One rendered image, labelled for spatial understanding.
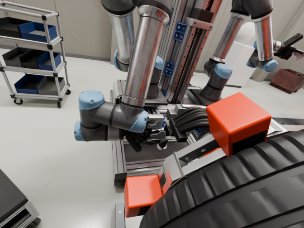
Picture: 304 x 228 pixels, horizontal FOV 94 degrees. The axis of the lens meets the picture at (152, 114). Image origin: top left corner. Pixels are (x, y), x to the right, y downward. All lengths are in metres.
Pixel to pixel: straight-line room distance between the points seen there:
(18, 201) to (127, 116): 0.80
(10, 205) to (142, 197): 0.80
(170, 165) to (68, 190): 1.14
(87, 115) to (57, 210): 0.99
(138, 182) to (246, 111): 0.30
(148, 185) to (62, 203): 1.03
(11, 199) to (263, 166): 1.07
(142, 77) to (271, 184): 0.35
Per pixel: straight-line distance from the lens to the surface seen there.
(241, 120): 0.26
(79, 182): 1.42
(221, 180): 0.25
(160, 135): 0.58
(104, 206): 1.33
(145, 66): 0.42
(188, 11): 1.00
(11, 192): 1.12
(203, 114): 0.42
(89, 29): 3.70
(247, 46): 4.18
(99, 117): 0.46
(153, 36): 0.44
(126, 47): 0.70
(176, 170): 0.35
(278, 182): 0.25
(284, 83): 6.36
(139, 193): 0.40
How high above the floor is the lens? 1.25
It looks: 36 degrees down
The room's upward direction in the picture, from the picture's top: 15 degrees clockwise
